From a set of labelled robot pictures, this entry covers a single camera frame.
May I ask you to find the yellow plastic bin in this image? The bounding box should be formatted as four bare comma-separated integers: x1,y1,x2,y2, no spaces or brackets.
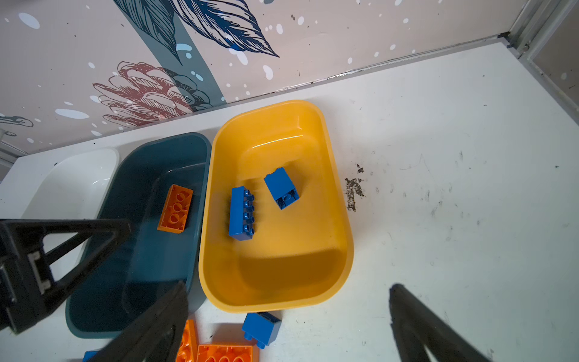
199,100,354,313

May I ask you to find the orange lego brick vertical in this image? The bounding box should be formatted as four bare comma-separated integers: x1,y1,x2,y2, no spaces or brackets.
176,319,198,362

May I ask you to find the small blue lego brick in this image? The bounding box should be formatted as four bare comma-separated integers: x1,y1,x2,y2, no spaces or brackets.
264,167,299,210

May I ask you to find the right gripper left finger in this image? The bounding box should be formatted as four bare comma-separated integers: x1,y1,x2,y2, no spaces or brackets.
90,282,188,361

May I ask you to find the white plastic bin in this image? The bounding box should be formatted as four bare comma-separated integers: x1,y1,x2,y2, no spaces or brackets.
20,147,121,281

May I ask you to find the dark teal plastic bin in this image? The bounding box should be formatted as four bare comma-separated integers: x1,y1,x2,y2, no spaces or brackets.
66,133,211,339

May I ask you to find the orange lego brick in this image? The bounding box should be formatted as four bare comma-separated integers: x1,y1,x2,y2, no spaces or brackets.
196,345,259,362

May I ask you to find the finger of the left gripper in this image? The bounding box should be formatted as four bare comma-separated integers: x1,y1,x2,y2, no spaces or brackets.
1,219,132,334

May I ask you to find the orange lego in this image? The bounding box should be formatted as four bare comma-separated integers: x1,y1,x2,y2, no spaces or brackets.
157,184,193,234

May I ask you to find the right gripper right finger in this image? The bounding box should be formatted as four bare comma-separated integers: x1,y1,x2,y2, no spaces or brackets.
389,284,488,361

